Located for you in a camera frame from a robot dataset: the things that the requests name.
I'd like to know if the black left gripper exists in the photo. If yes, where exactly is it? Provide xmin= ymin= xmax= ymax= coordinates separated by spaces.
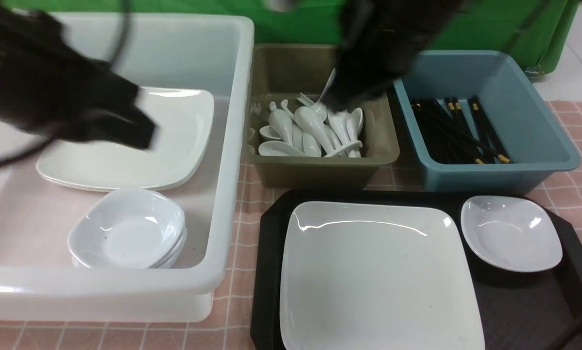
xmin=53 ymin=83 xmax=156 ymax=150

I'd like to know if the large white square plate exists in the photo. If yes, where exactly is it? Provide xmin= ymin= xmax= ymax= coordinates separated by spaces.
xmin=279 ymin=201 xmax=486 ymax=350

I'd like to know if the black chopstick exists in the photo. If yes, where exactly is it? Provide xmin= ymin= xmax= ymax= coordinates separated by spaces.
xmin=417 ymin=100 xmax=511 ymax=164
xmin=412 ymin=104 xmax=486 ymax=165

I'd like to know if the white small bowl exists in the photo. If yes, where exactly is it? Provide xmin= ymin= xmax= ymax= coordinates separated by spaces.
xmin=460 ymin=195 xmax=564 ymax=273

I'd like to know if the white ceramic soup spoon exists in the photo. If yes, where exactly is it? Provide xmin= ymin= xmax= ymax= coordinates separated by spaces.
xmin=258 ymin=141 xmax=307 ymax=157

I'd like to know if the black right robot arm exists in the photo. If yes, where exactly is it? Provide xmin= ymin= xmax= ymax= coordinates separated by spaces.
xmin=321 ymin=0 xmax=464 ymax=112

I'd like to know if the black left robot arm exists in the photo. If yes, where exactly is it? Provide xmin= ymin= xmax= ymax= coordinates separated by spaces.
xmin=0 ymin=0 xmax=157 ymax=149

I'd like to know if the white square plate in bin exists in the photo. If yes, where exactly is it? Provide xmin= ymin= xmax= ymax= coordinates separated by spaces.
xmin=36 ymin=87 xmax=215 ymax=192

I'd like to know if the large white plastic bin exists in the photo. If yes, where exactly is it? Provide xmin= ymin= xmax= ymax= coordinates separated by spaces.
xmin=0 ymin=14 xmax=254 ymax=323

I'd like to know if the white bowl stack in bin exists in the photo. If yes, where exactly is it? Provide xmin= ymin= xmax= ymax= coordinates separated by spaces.
xmin=67 ymin=188 xmax=187 ymax=269

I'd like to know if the olive green plastic bin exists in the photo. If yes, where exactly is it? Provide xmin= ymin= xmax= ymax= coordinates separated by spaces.
xmin=244 ymin=44 xmax=402 ymax=189

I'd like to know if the white spoons pile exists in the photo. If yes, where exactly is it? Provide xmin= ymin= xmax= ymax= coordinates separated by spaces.
xmin=258 ymin=93 xmax=364 ymax=158

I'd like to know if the pink checkered tablecloth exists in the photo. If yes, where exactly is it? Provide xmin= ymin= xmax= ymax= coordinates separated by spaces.
xmin=0 ymin=101 xmax=582 ymax=350

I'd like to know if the black chopsticks bundle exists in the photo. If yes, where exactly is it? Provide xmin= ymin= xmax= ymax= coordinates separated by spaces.
xmin=410 ymin=95 xmax=512 ymax=165

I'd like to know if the blue plastic bin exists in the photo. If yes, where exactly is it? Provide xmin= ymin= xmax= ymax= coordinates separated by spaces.
xmin=394 ymin=50 xmax=581 ymax=194

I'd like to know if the green cloth backdrop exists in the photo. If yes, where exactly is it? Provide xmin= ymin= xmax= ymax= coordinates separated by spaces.
xmin=0 ymin=0 xmax=581 ymax=74

